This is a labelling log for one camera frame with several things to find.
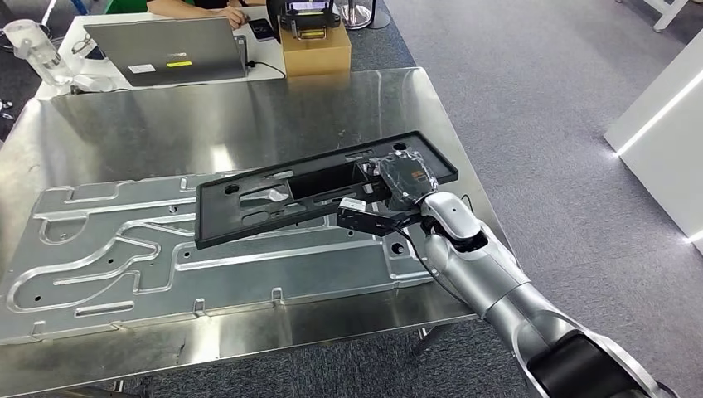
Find grey laptop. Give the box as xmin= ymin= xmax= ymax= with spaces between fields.
xmin=83 ymin=16 xmax=250 ymax=88

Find black laptop power cable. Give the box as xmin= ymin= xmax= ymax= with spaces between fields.
xmin=247 ymin=59 xmax=288 ymax=80

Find clear water bottle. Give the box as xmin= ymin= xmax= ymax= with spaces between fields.
xmin=4 ymin=19 xmax=75 ymax=87

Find black plastic plate bracket part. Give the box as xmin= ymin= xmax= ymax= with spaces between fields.
xmin=195 ymin=130 xmax=459 ymax=250

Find brown cardboard box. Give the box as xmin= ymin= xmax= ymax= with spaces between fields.
xmin=279 ymin=22 xmax=352 ymax=78

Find large stamped metal panel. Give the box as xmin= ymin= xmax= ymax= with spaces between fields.
xmin=0 ymin=171 xmax=435 ymax=346

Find white desk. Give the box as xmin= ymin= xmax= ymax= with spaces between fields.
xmin=33 ymin=5 xmax=287 ymax=101

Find black smartphone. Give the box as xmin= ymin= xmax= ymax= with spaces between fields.
xmin=248 ymin=17 xmax=276 ymax=43

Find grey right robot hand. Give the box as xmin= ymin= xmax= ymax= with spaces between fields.
xmin=369 ymin=151 xmax=439 ymax=212

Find white lit display counter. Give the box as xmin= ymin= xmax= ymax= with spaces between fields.
xmin=604 ymin=28 xmax=703 ymax=255

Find eyeglasses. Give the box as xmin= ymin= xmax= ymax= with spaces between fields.
xmin=70 ymin=32 xmax=95 ymax=56

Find chrome round pedestal base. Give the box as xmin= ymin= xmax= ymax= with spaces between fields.
xmin=335 ymin=0 xmax=392 ymax=30

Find person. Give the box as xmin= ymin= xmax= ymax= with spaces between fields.
xmin=146 ymin=0 xmax=268 ymax=30

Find stainless steel workbench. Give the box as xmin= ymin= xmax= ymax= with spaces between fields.
xmin=0 ymin=66 xmax=515 ymax=398

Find white furniture leg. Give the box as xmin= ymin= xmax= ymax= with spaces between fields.
xmin=642 ymin=0 xmax=691 ymax=32

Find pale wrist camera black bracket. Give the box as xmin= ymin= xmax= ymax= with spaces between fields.
xmin=336 ymin=197 xmax=424 ymax=238

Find person's hand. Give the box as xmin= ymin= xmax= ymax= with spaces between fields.
xmin=216 ymin=5 xmax=248 ymax=30

